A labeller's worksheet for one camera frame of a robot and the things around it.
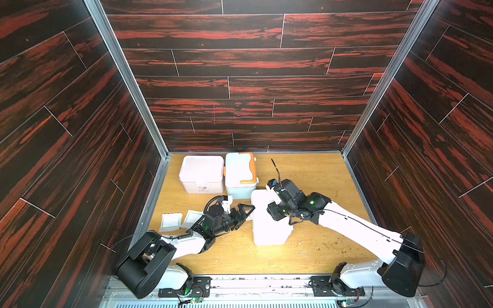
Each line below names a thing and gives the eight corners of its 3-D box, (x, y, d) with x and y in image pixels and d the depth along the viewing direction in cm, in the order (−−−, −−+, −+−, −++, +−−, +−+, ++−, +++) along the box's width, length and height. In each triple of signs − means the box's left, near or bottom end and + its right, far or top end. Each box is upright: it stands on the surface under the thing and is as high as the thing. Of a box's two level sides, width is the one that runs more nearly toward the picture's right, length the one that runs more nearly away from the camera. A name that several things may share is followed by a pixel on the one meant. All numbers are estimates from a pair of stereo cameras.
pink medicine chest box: (184, 197, 102) (177, 180, 91) (190, 173, 113) (184, 156, 101) (224, 197, 102) (221, 180, 91) (226, 173, 113) (223, 156, 101)
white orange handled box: (224, 211, 95) (221, 196, 84) (227, 169, 113) (225, 152, 102) (257, 211, 95) (259, 196, 84) (255, 169, 113) (256, 152, 102)
